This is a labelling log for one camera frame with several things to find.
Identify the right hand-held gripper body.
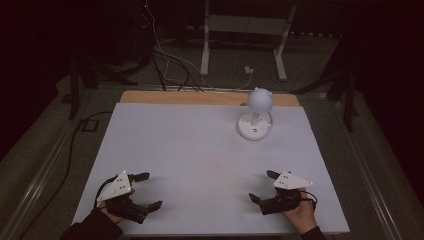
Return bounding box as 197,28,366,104
259,171,314,216

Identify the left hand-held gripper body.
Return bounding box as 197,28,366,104
96,171,150,225

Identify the person's left hand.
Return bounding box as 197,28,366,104
99,204,126,225

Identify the person's right hand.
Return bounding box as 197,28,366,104
282,187,318,235

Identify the white round-headed desk lamp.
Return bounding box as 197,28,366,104
237,86,275,142

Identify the white table sheet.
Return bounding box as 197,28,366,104
71,101,350,236

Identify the black square floor box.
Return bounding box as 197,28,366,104
80,118,100,133

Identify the black tripod stand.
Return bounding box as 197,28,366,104
289,36,361,133
67,49,139,120

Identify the white metal stand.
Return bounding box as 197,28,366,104
199,0,298,82

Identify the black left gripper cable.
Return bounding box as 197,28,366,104
94,174,120,210

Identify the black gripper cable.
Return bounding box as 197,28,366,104
299,189,319,206
94,174,120,210

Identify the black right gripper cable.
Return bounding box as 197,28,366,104
299,189,319,206

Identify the long black floor cable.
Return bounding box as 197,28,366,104
18,110,114,240

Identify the metal floor rail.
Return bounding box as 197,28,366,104
0,87,101,240
328,94,406,240

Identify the bundle of black cables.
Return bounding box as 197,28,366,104
133,0,205,93

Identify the white floor cable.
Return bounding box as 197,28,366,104
145,0,254,92

